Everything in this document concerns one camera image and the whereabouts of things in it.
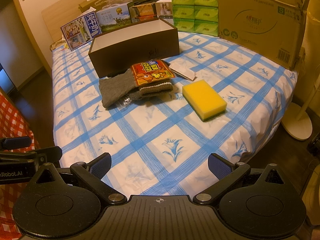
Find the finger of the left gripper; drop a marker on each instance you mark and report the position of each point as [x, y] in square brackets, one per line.
[15, 143]
[33, 157]

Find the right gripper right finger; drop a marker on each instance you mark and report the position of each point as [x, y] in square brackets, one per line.
[228, 174]

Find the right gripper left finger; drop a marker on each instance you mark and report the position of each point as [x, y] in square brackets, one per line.
[89, 175]

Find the yellow green sponge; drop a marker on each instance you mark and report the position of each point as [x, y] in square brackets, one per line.
[204, 100]

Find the grey knit sock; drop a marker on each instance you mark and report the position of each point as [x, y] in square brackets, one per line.
[114, 88]

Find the brown patterned knit sock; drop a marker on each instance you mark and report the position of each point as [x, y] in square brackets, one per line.
[151, 90]

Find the white paper sachet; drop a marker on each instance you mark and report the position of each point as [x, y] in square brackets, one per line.
[183, 71]

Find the red checkered cloth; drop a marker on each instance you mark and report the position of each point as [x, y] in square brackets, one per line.
[13, 124]

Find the blue checkered bed sheet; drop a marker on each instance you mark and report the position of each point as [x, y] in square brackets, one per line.
[160, 146]

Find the white fan base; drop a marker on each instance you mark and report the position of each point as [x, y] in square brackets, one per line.
[296, 121]

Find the blue cartoon milk carton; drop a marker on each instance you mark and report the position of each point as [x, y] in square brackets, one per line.
[81, 30]

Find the wooden headboard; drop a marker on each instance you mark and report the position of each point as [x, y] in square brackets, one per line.
[62, 12]

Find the dark brown open box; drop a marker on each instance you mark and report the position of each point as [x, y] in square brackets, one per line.
[113, 52]

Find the cow picture milk box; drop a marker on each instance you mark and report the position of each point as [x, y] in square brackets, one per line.
[114, 16]

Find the large brown cardboard box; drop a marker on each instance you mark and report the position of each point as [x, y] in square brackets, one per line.
[271, 28]

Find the flat brown cardboard box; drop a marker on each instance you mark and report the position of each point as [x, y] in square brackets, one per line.
[85, 5]

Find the green tissue pack bundle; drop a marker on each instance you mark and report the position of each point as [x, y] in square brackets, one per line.
[196, 16]

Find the upper instant noodle bowl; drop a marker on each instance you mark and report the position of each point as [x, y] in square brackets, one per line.
[146, 9]

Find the white humidifier product box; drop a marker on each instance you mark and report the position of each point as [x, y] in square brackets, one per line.
[164, 10]

